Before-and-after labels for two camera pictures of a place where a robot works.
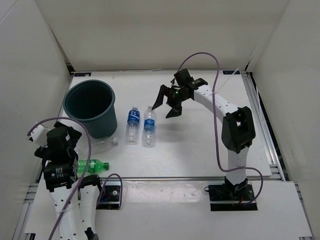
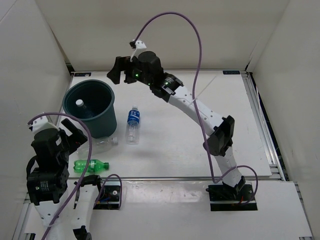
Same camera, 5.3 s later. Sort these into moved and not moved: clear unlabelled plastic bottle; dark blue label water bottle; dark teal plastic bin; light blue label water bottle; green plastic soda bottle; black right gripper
Moved: light blue label water bottle; black right gripper
Not moved: green plastic soda bottle; clear unlabelled plastic bottle; dark teal plastic bin; dark blue label water bottle
